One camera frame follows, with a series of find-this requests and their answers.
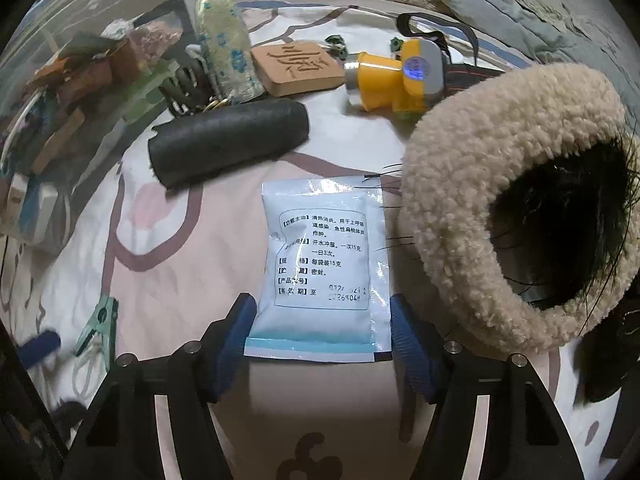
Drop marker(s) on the black hair claw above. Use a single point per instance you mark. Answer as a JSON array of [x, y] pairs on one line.
[[182, 82]]

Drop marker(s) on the floral fabric pouch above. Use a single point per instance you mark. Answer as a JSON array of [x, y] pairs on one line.
[[227, 55]]

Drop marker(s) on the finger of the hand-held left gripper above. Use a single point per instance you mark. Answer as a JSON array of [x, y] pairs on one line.
[[42, 344]]

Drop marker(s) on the grey quilt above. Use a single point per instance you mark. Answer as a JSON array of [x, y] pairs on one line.
[[500, 0]]

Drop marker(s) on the black cylinder roll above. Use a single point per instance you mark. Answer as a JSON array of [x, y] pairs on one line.
[[225, 142]]

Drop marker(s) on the carved wooden tag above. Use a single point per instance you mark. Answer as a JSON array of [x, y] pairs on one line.
[[290, 67]]

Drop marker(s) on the blue white carton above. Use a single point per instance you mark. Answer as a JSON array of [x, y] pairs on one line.
[[42, 205]]

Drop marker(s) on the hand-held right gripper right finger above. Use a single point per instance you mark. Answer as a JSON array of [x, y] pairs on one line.
[[412, 355]]

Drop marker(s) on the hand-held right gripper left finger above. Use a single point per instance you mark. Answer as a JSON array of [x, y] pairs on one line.
[[227, 355]]

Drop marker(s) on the black knit gloves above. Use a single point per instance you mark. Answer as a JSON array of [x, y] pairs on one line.
[[605, 360]]

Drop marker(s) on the beige fleece hat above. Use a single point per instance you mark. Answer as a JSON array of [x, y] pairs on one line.
[[450, 185]]

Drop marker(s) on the green clothespin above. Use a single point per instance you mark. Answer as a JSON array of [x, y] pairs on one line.
[[100, 322]]

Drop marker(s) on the yellow headlamp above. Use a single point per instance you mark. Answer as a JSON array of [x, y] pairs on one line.
[[385, 80]]

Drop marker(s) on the white medicine sachet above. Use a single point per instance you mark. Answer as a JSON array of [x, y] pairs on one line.
[[320, 260]]

